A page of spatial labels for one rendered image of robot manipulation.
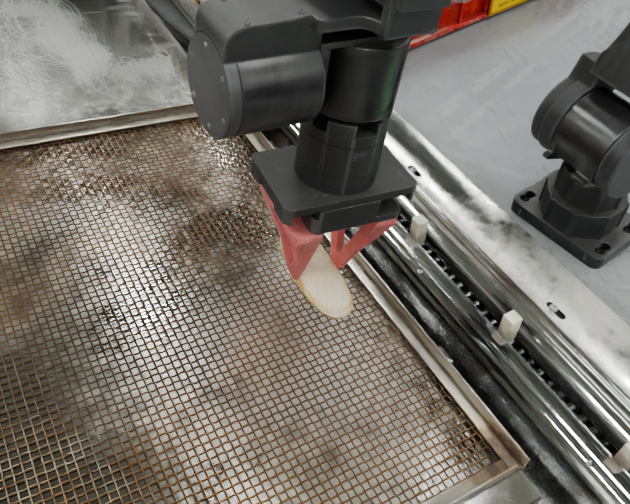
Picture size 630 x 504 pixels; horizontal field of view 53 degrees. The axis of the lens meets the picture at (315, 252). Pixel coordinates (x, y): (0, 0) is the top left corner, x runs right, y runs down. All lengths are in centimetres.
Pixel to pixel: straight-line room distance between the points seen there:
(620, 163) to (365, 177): 27
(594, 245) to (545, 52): 40
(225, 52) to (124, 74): 50
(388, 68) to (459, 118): 50
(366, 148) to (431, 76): 55
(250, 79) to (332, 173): 10
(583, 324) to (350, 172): 30
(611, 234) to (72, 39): 68
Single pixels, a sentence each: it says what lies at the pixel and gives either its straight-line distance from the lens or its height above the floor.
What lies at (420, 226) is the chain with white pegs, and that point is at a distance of 65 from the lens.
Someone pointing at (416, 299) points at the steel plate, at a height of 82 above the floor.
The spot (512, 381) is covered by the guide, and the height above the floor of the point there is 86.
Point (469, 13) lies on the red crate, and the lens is 107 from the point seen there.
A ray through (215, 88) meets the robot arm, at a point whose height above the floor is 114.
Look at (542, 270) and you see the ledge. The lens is 65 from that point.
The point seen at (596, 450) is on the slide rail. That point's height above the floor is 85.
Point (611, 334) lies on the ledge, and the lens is 63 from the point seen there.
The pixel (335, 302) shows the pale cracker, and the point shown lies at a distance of 48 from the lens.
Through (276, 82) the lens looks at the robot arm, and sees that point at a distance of 34.
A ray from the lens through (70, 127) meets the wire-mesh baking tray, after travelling 71.
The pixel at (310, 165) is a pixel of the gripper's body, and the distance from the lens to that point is 42.
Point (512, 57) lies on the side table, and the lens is 102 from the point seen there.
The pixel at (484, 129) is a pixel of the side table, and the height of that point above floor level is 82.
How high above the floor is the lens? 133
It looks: 49 degrees down
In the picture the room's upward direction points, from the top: straight up
